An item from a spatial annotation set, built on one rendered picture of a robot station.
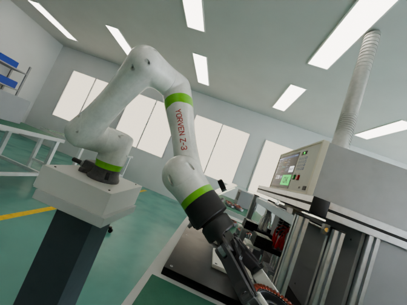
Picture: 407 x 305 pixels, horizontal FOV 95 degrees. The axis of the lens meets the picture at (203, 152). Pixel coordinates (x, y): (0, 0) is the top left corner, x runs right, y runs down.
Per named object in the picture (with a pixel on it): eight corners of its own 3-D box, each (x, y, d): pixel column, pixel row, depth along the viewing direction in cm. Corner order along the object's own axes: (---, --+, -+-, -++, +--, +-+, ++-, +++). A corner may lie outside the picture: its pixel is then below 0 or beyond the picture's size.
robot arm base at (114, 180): (60, 164, 88) (65, 152, 89) (84, 165, 103) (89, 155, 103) (105, 185, 84) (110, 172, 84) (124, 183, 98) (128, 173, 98)
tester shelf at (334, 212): (309, 211, 51) (314, 195, 52) (256, 192, 118) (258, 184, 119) (484, 281, 46) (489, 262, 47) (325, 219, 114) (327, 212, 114)
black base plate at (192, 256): (160, 273, 54) (163, 265, 54) (190, 221, 117) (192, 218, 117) (324, 351, 48) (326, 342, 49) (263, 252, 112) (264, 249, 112)
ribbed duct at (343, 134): (324, 166, 172) (378, 2, 189) (303, 168, 214) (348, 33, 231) (358, 178, 168) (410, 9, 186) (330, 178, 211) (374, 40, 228)
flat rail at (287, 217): (295, 227, 54) (298, 218, 54) (253, 200, 115) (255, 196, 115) (300, 229, 53) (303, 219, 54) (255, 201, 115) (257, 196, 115)
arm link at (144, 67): (57, 125, 80) (138, 28, 63) (95, 137, 93) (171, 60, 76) (57, 149, 73) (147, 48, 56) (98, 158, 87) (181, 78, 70)
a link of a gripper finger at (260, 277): (252, 276, 45) (252, 275, 46) (272, 306, 42) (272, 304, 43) (261, 269, 45) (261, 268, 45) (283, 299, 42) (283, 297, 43)
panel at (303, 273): (328, 345, 48) (361, 232, 50) (263, 248, 113) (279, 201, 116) (332, 347, 47) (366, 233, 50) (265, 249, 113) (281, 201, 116)
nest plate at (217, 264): (211, 267, 64) (212, 263, 65) (212, 250, 79) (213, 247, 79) (252, 285, 63) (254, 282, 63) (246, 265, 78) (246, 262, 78)
